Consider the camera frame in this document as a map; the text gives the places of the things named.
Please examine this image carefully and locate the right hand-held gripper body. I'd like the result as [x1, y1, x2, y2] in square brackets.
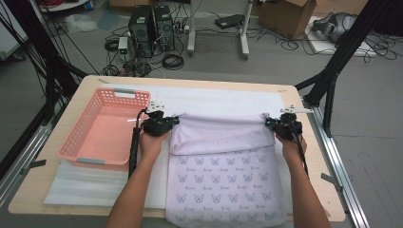
[273, 104, 315, 141]

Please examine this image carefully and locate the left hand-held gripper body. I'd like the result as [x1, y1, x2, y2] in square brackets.
[141, 100, 174, 138]

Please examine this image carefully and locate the lilac printed towel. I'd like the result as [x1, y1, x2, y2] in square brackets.
[164, 112, 288, 228]

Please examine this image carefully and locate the person's left hand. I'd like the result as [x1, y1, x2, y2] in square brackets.
[139, 131, 171, 164]

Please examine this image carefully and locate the person's right hand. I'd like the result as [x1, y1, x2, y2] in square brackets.
[275, 132, 308, 164]

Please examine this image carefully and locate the white foam mat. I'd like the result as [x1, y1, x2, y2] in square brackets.
[43, 83, 316, 215]

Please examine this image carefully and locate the pink plastic basket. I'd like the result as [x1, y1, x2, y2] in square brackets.
[56, 87, 152, 172]

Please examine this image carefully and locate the white board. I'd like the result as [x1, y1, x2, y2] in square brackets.
[305, 15, 378, 58]

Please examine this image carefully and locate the white power adapter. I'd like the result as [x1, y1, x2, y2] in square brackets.
[117, 36, 129, 55]

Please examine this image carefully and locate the black computer tower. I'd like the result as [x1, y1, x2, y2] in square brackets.
[152, 5, 176, 53]
[127, 4, 156, 60]

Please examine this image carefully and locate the white desk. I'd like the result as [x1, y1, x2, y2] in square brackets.
[185, 0, 255, 61]

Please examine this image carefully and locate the open cardboard box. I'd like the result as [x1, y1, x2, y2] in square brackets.
[258, 0, 317, 41]

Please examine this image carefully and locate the black flat box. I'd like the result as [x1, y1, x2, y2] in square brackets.
[214, 13, 245, 30]

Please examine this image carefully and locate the teal sheet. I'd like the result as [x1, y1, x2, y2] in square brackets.
[96, 9, 122, 31]

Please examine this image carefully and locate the clear plastic bag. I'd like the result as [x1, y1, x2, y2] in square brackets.
[65, 12, 99, 34]

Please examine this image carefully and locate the white round table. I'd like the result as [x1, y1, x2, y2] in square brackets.
[37, 0, 89, 13]

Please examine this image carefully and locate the white cabinet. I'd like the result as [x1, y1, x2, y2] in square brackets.
[0, 0, 29, 61]

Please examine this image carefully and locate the aluminium rail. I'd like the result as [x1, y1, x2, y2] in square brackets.
[302, 98, 370, 228]
[0, 104, 66, 207]

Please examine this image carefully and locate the coil of black cable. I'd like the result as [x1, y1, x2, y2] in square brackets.
[162, 53, 185, 71]

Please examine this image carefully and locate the grey metal bracket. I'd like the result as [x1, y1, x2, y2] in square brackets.
[320, 172, 344, 193]
[20, 159, 48, 176]

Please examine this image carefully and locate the black metal frame strut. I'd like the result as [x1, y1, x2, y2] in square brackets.
[0, 0, 89, 179]
[294, 0, 393, 139]

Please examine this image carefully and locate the tangle of black floor cables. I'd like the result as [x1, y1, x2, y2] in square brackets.
[246, 25, 403, 65]

